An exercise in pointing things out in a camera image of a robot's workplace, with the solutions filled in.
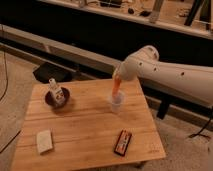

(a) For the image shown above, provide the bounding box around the translucent plastic cup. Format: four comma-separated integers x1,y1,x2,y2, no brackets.
108,91,125,113

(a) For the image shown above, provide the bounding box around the black cable on floor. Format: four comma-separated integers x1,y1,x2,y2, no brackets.
0,50,22,155

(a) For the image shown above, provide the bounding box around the orange pepper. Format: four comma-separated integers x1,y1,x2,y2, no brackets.
112,75,122,100

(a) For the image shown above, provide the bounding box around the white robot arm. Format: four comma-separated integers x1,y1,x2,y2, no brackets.
113,45,213,106

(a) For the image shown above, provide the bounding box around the black orange candy bar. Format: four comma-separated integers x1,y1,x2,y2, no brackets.
114,130,132,156

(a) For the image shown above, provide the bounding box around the dark ceramic bowl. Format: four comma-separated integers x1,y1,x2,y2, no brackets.
45,88,70,108

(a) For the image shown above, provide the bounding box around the wooden table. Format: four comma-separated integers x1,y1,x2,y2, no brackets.
11,79,165,171

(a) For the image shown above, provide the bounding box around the black bag on floor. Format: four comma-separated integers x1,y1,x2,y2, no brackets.
33,62,73,83

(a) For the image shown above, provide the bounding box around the white sponge block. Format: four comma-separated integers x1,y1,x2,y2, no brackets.
36,130,53,154

